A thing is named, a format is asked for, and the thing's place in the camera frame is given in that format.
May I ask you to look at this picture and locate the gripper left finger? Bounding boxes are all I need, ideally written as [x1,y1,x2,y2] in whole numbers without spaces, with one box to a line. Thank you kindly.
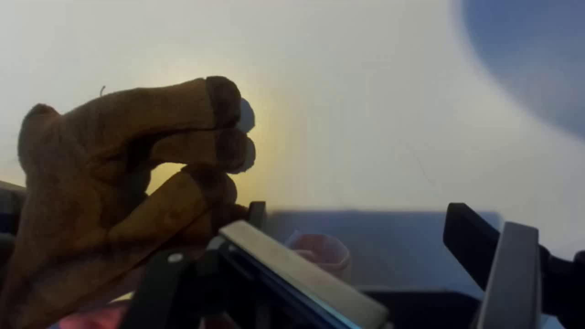
[121,200,391,329]

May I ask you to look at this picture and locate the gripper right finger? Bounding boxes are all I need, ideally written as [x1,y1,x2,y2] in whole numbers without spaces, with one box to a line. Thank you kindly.
[442,202,585,329]

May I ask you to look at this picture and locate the brown plush toy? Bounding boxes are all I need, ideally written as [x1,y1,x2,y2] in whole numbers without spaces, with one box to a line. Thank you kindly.
[0,76,258,329]

